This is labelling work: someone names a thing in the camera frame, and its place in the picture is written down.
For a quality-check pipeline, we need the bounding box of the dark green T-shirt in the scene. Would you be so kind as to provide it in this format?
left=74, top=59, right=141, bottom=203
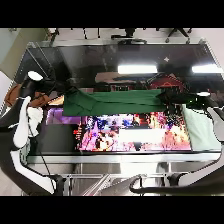
left=62, top=88, right=167, bottom=117

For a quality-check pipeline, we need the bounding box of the white garment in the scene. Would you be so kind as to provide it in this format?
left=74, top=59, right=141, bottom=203
left=27, top=106, right=45, bottom=138

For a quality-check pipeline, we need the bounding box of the black office chair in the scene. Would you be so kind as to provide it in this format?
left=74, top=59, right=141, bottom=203
left=110, top=27, right=148, bottom=45
left=164, top=27, right=193, bottom=44

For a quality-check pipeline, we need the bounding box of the pale green garment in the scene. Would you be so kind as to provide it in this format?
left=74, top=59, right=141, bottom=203
left=181, top=103, right=215, bottom=152

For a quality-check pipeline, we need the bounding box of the brown garment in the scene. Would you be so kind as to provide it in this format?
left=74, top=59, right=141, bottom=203
left=4, top=82, right=52, bottom=108

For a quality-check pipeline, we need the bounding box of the silver frame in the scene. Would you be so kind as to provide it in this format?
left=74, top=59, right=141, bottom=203
left=19, top=151, right=224, bottom=197

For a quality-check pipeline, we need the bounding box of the black cable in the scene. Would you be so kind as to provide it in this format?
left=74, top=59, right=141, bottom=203
left=128, top=174, right=224, bottom=197

